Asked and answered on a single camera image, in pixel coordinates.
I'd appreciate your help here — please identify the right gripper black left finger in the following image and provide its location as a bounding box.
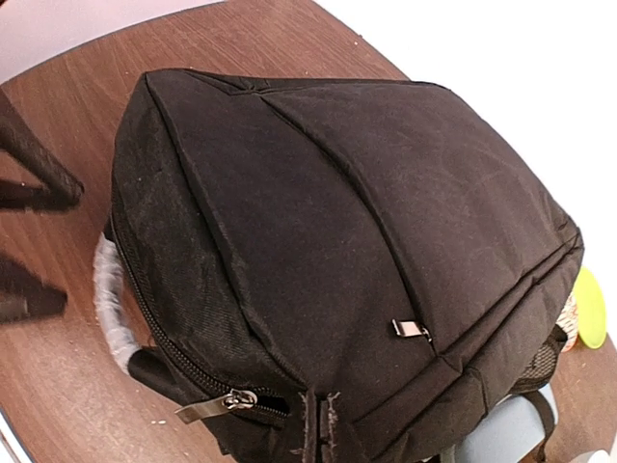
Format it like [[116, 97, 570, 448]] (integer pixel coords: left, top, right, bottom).
[[291, 390, 322, 463]]

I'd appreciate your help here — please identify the green plate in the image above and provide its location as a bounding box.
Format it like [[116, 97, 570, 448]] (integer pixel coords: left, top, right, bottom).
[[574, 266, 607, 349]]

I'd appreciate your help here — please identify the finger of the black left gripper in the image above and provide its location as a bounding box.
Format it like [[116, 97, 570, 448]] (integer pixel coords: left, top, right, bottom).
[[1, 92, 84, 212], [1, 277, 67, 323]]

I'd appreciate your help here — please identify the black student backpack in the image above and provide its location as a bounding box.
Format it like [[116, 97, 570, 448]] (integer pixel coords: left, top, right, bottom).
[[94, 68, 584, 462]]

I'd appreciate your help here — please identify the red patterned bowl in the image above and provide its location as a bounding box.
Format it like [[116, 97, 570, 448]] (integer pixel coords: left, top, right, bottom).
[[557, 292, 578, 353]]

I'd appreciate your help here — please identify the grey plastic bag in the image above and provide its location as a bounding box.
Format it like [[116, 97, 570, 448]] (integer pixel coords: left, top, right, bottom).
[[435, 385, 558, 462]]

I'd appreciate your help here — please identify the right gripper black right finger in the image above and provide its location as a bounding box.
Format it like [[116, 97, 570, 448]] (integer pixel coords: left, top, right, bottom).
[[321, 392, 352, 462]]

